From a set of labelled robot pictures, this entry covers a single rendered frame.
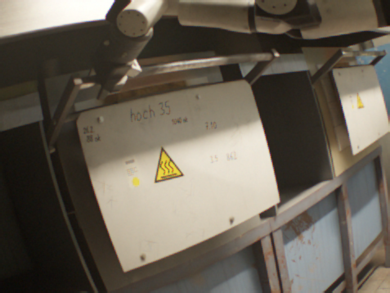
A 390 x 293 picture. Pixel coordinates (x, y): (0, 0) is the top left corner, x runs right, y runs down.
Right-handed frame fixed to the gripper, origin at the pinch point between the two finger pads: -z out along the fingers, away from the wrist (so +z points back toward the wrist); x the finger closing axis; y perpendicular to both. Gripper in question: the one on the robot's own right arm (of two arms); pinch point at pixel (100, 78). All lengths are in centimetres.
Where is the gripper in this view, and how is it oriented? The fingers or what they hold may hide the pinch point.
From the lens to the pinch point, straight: 99.9
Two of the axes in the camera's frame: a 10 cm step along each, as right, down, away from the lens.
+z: 4.8, -5.0, -7.2
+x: -4.7, -8.4, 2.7
